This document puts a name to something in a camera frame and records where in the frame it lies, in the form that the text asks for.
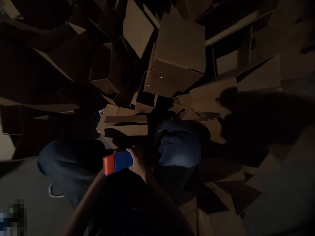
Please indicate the person's right hand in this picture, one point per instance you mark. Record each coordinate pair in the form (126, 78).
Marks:
(140, 162)

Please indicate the person's right fingers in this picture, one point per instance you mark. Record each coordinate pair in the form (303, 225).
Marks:
(130, 150)

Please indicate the blue and orange tape dispenser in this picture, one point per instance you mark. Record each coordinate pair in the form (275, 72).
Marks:
(118, 162)

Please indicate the flat folded brown carton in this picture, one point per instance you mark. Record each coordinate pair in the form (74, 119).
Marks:
(123, 123)

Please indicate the person's legs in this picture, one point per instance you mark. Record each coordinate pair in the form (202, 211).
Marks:
(177, 147)

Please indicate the person's body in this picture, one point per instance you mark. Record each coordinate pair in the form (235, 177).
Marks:
(128, 206)

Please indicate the pile of cardboard boxes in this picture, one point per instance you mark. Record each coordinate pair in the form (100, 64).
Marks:
(216, 93)

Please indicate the large assembled brown carton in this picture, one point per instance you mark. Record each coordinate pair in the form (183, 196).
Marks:
(177, 49)

